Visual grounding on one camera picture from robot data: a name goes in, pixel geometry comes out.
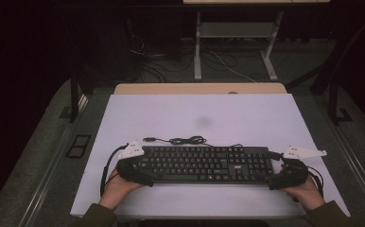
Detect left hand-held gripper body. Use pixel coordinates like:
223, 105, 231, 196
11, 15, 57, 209
116, 140, 155, 187

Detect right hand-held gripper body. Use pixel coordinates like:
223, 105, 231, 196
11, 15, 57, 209
267, 145, 328, 191

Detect black computer keyboard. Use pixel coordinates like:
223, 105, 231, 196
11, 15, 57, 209
137, 145, 275, 186

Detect person's right hand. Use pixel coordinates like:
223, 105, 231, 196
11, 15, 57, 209
279, 163, 327, 212

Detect person's left hand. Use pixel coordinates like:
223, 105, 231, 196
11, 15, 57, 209
98, 167, 145, 211

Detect white table board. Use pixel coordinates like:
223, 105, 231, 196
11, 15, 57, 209
69, 93, 352, 219

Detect black metal stand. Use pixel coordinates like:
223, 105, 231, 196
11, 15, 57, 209
69, 71, 94, 124
285, 11, 365, 126

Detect black floor socket frame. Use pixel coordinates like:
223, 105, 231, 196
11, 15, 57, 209
64, 133, 93, 160

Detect black keyboard cable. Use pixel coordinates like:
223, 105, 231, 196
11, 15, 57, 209
142, 135, 245, 148

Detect aluminium floor rail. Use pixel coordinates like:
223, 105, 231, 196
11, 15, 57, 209
17, 94, 90, 227
315, 94, 365, 219

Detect black floor cables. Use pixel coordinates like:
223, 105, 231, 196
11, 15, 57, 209
128, 33, 259, 84

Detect white floor cable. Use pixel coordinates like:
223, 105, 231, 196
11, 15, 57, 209
208, 49, 258, 84

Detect white metal desk frame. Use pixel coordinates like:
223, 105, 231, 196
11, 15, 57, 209
182, 0, 332, 82

